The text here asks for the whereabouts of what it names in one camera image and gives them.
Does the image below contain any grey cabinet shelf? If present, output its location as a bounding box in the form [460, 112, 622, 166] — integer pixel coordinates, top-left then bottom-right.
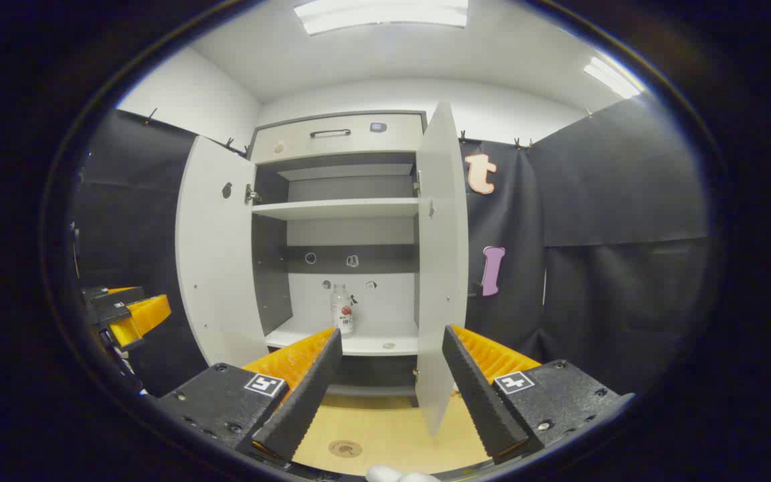
[265, 318, 420, 356]
[252, 198, 420, 222]

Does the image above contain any large ceiling light panel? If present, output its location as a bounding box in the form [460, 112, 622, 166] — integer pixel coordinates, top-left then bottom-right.
[294, 0, 468, 35]

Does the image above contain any grey cabinet drawer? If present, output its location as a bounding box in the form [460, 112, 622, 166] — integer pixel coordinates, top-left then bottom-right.
[250, 112, 426, 165]

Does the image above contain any grey cabinet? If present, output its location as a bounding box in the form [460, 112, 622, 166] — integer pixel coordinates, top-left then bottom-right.
[175, 100, 470, 436]

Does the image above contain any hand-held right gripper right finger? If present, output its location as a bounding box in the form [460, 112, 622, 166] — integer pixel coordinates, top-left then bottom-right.
[442, 325, 634, 466]

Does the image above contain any grey cabinet door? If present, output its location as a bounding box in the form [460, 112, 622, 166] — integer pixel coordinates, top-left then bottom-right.
[175, 136, 270, 368]
[416, 102, 470, 436]

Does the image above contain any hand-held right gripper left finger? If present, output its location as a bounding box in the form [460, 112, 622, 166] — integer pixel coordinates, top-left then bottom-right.
[157, 327, 344, 468]

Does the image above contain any clear plastic bottle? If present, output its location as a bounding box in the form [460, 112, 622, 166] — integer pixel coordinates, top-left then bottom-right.
[331, 284, 355, 335]

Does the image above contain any small ceiling light panel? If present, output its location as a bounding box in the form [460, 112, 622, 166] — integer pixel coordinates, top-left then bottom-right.
[584, 57, 645, 100]

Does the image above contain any black backdrop cloth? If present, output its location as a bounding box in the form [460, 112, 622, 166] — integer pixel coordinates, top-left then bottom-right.
[71, 94, 711, 397]

